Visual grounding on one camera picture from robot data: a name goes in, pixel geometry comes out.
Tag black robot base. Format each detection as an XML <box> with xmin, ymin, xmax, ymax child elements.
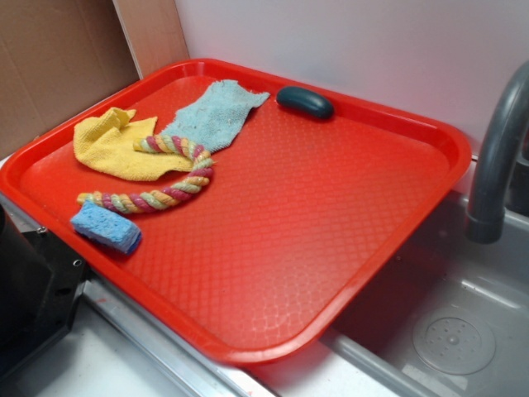
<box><xmin>1</xmin><ymin>209</ymin><xmax>86</xmax><ymax>377</ymax></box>

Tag red plastic tray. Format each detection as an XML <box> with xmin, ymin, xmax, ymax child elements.
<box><xmin>0</xmin><ymin>58</ymin><xmax>473</xmax><ymax>366</ymax></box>

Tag light blue cloth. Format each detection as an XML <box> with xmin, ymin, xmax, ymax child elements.
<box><xmin>160</xmin><ymin>79</ymin><xmax>269</xmax><ymax>153</ymax></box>

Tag dark green oval object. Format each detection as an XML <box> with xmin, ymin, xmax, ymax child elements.
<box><xmin>276</xmin><ymin>86</ymin><xmax>335</xmax><ymax>120</ymax></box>

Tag yellow cloth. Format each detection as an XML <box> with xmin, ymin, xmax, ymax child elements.
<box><xmin>73</xmin><ymin>108</ymin><xmax>193</xmax><ymax>182</ymax></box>

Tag blue sponge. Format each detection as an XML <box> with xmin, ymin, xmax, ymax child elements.
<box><xmin>70</xmin><ymin>202</ymin><xmax>142</xmax><ymax>255</ymax></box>

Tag grey sink basin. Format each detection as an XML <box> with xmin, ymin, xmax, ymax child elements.
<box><xmin>252</xmin><ymin>178</ymin><xmax>528</xmax><ymax>396</ymax></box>

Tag grey faucet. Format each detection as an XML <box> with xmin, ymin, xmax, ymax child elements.
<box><xmin>465</xmin><ymin>63</ymin><xmax>528</xmax><ymax>244</ymax></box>

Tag round sink drain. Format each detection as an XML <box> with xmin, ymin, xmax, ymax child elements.
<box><xmin>412</xmin><ymin>314</ymin><xmax>496</xmax><ymax>375</ymax></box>

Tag brown cardboard panel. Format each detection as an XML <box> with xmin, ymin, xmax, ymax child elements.
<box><xmin>1</xmin><ymin>1</ymin><xmax>188</xmax><ymax>158</ymax></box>

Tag multicolored twisted rope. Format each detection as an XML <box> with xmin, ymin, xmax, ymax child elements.
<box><xmin>76</xmin><ymin>134</ymin><xmax>216</xmax><ymax>215</ymax></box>

